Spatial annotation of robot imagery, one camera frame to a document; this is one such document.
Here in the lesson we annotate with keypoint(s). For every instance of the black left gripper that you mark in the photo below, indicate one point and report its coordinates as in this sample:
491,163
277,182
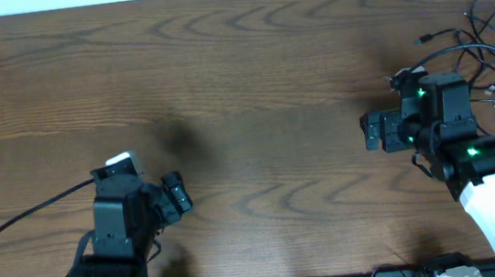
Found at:
175,193

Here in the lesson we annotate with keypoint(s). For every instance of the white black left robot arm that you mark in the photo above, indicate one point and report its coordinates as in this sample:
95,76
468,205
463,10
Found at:
128,216

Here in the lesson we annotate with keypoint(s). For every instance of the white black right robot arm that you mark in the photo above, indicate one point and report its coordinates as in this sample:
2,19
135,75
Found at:
435,121

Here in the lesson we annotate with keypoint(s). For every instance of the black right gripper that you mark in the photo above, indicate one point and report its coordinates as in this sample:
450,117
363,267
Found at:
389,120

